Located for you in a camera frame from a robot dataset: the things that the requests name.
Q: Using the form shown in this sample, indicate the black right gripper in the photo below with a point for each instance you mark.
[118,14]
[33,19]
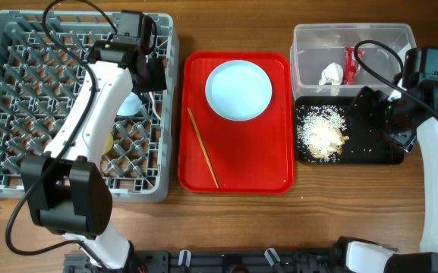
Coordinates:
[376,98]

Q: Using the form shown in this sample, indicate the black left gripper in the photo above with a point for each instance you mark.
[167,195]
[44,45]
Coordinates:
[158,79]

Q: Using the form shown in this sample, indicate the white plastic fork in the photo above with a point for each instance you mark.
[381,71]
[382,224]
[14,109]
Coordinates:
[154,108]

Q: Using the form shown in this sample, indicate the light blue bowl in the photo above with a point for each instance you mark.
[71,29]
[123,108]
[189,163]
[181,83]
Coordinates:
[130,106]

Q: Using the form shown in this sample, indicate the red snack wrapper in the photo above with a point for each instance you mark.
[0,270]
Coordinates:
[351,67]

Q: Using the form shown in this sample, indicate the yellow plastic cup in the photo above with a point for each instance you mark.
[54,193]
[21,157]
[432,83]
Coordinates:
[108,144]

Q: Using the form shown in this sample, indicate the rice and nut scraps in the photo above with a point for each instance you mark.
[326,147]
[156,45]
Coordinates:
[321,132]

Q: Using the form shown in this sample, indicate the light blue round plate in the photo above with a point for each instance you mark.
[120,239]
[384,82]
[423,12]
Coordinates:
[238,90]

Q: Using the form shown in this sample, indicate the wooden chopstick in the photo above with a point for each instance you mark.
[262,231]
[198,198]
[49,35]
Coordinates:
[203,148]

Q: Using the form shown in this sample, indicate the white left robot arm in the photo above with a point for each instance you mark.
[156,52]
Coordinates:
[64,188]

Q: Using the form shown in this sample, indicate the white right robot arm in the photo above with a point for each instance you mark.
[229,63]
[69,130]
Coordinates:
[416,110]

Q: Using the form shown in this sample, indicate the clear plastic waste bin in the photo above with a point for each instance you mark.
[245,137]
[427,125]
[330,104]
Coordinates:
[315,46]

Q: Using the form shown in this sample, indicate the grey plastic dishwasher rack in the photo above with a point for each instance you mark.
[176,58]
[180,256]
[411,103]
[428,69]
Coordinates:
[40,80]

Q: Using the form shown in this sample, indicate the black plastic tray bin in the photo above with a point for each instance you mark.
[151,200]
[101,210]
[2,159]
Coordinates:
[365,145]

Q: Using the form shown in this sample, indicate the crumpled white tissue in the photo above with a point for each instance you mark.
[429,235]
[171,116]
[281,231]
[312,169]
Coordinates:
[332,75]

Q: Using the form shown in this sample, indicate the red plastic tray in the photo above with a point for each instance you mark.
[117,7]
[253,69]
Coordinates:
[248,157]

